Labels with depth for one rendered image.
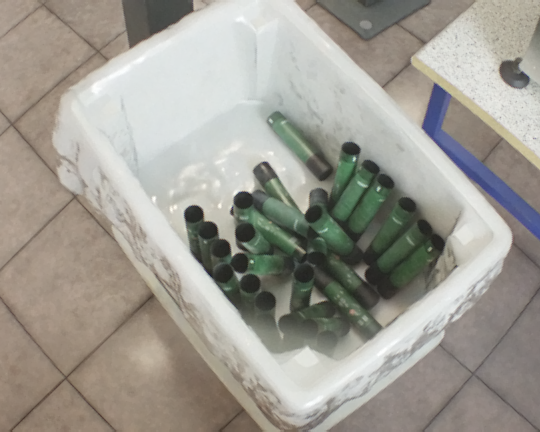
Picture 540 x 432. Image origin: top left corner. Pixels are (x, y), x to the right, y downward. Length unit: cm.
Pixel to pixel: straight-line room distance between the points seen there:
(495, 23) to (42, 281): 120
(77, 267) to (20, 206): 25
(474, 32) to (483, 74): 9
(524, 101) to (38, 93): 140
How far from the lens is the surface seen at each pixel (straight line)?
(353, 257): 127
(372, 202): 123
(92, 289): 180
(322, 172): 134
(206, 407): 168
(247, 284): 117
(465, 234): 111
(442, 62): 117
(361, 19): 218
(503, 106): 115
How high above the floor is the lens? 164
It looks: 63 degrees down
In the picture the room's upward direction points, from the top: 4 degrees clockwise
